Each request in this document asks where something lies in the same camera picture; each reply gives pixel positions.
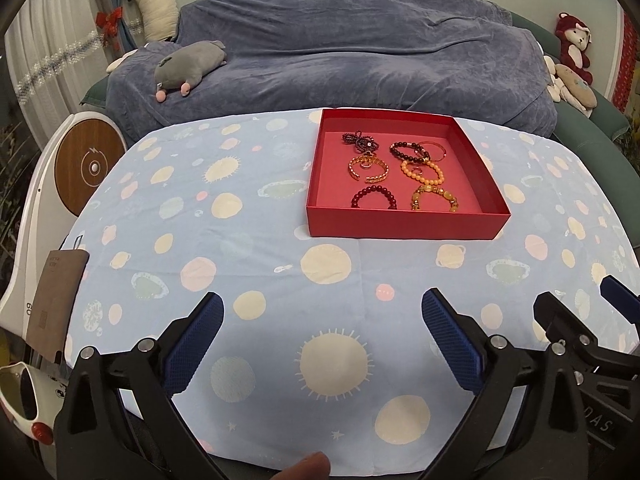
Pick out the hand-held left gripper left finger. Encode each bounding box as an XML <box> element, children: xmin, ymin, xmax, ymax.
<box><xmin>52</xmin><ymin>291</ymin><xmax>226</xmax><ymax>480</ymax></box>

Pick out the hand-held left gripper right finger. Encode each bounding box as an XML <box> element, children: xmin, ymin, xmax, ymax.
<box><xmin>421</xmin><ymin>287</ymin><xmax>588</xmax><ymax>480</ymax></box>

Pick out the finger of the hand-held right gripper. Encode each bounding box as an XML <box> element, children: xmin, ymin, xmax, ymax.
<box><xmin>532</xmin><ymin>291</ymin><xmax>617</xmax><ymax>362</ymax></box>
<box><xmin>600</xmin><ymin>275</ymin><xmax>640</xmax><ymax>326</ymax></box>

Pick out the red cardboard box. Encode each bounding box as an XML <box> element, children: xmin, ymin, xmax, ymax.
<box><xmin>305</xmin><ymin>107</ymin><xmax>512</xmax><ymax>241</ymax></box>

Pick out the yellow bead bracelet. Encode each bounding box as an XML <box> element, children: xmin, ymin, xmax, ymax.
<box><xmin>410</xmin><ymin>185</ymin><xmax>461</xmax><ymax>212</ymax></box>

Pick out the dark red bead bracelet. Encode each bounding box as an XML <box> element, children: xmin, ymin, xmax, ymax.
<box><xmin>350</xmin><ymin>186</ymin><xmax>399</xmax><ymax>210</ymax></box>

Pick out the gold chain bracelet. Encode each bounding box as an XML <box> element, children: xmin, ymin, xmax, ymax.
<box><xmin>348</xmin><ymin>156</ymin><xmax>389</xmax><ymax>184</ymax></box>

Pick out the brown paper bag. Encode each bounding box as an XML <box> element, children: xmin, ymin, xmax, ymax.
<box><xmin>25</xmin><ymin>249</ymin><xmax>91</xmax><ymax>363</ymax></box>

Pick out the white toy with sunglasses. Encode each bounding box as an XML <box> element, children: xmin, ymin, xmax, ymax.
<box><xmin>0</xmin><ymin>360</ymin><xmax>71</xmax><ymax>446</ymax></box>

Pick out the blue planet print tablecloth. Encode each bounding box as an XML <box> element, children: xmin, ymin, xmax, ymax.
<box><xmin>62</xmin><ymin>107</ymin><xmax>638</xmax><ymax>478</ymax></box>

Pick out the thin orange bangle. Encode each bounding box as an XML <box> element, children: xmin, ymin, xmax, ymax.
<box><xmin>417</xmin><ymin>140</ymin><xmax>449</xmax><ymax>162</ymax></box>

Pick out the white machine with wooden disc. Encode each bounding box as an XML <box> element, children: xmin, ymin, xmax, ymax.
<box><xmin>0</xmin><ymin>111</ymin><xmax>126</xmax><ymax>333</ymax></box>

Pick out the beige round plush cushion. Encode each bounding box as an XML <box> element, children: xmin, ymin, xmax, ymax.
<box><xmin>555</xmin><ymin>62</ymin><xmax>599</xmax><ymax>118</ymax></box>

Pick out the small white plush toy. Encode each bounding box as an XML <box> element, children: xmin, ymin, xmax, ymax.
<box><xmin>543</xmin><ymin>55</ymin><xmax>563</xmax><ymax>103</ymax></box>

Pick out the red plush bear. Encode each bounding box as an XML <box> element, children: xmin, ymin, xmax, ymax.
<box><xmin>555</xmin><ymin>11</ymin><xmax>594</xmax><ymax>86</ymax></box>

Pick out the grey plush mouse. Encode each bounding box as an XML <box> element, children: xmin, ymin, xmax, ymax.
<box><xmin>154</xmin><ymin>40</ymin><xmax>228</xmax><ymax>103</ymax></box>

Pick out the blue velvet blanket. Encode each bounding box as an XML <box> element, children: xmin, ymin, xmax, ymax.
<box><xmin>105</xmin><ymin>0</ymin><xmax>558</xmax><ymax>146</ymax></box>

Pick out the white curtain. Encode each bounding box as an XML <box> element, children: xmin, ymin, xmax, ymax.
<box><xmin>2</xmin><ymin>0</ymin><xmax>118</xmax><ymax>126</ymax></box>

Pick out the red ribbon bow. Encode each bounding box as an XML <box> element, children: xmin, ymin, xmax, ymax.
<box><xmin>96</xmin><ymin>7</ymin><xmax>124</xmax><ymax>41</ymax></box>

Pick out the orange bead bracelet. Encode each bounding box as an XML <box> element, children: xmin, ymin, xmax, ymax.
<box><xmin>400</xmin><ymin>157</ymin><xmax>446</xmax><ymax>186</ymax></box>

